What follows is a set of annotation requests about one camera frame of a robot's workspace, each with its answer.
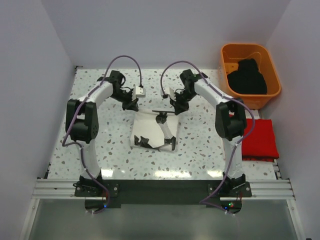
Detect aluminium extrusion rail frame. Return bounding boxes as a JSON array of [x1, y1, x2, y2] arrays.
[[20, 154, 306, 240]]

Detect purple cable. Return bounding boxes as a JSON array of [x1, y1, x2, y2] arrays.
[[61, 55, 144, 215], [159, 60, 256, 210]]

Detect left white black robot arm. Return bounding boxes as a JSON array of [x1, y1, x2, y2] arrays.
[[62, 70, 139, 200]]

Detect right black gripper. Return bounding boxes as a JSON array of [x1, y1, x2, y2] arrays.
[[170, 89, 198, 115]]

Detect folded red t shirt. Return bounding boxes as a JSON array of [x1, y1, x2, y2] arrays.
[[241, 119, 279, 162]]

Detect white t shirt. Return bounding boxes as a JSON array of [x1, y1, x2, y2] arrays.
[[130, 109, 180, 152]]

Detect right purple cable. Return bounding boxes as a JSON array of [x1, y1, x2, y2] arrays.
[[159, 60, 256, 210]]

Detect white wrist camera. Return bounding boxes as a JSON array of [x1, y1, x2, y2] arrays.
[[167, 87, 176, 101], [132, 85, 146, 100]]

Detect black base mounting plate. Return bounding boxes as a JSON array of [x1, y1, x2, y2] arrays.
[[73, 178, 253, 213]]

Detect black garment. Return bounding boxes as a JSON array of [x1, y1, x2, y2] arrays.
[[227, 58, 268, 95]]

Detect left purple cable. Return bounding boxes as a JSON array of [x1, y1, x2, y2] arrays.
[[61, 55, 144, 215]]

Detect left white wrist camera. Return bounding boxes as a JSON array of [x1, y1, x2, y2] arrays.
[[132, 85, 146, 100]]

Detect orange plastic bin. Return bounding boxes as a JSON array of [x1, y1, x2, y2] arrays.
[[218, 43, 282, 110]]

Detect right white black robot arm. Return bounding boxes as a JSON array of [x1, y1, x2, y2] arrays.
[[169, 69, 247, 197]]

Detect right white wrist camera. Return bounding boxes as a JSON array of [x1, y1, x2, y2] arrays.
[[167, 87, 176, 101]]

